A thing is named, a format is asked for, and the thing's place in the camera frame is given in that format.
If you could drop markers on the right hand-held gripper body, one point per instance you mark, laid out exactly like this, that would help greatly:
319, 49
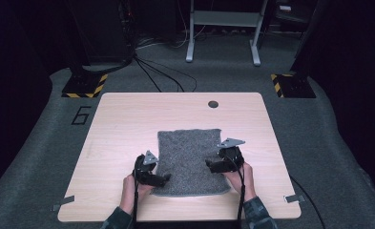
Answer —
231, 157

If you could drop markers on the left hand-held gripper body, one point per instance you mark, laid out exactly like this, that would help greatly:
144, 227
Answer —
144, 168

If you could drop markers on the grey towel cloth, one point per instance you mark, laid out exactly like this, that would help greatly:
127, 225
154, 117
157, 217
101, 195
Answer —
188, 159

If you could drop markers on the person's right hand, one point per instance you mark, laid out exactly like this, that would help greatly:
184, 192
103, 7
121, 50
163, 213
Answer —
244, 183

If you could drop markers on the person's left hand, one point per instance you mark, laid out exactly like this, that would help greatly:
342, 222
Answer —
129, 194

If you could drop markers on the grey tape strip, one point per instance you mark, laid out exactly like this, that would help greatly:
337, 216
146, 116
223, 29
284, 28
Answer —
295, 198
63, 202

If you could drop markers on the black equipment cabinet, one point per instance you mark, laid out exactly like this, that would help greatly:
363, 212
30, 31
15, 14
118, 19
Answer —
99, 30

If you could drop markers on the hazard-striped black base plate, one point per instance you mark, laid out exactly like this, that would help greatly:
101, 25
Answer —
295, 86
84, 86

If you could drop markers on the white metal stand frame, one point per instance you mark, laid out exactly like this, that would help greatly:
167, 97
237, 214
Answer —
223, 19

